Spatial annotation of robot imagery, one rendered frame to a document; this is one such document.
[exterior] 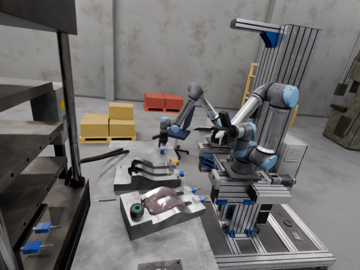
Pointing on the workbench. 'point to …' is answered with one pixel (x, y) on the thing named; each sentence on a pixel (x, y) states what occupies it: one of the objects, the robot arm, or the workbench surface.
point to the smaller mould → (175, 264)
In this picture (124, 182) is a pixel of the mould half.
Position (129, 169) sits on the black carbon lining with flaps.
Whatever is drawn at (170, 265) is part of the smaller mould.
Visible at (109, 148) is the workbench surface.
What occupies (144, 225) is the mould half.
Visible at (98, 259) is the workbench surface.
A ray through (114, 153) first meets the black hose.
